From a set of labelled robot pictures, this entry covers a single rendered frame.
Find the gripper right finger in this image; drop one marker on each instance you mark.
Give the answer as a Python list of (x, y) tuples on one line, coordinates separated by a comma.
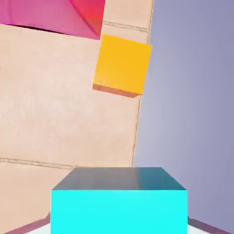
[(198, 228)]

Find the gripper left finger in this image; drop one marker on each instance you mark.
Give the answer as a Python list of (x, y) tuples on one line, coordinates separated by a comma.
[(39, 228)]

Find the small cyan cube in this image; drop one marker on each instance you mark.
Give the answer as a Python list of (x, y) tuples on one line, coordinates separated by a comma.
[(118, 210)]

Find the small yellow cube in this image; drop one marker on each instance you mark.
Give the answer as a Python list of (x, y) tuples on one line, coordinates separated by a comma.
[(122, 64)]

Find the large pink box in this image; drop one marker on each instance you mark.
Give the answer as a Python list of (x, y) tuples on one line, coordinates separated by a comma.
[(36, 14)]

